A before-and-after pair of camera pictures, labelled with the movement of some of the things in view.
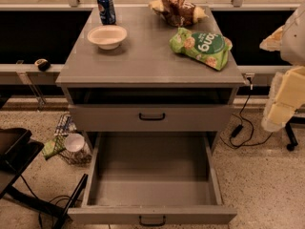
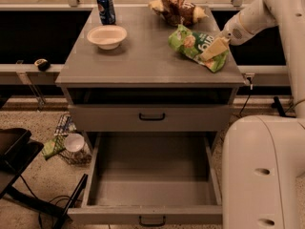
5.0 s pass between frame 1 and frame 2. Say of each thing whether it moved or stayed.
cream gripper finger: moved
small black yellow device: stayed
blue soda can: stayed
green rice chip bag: stayed
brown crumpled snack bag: stayed
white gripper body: moved
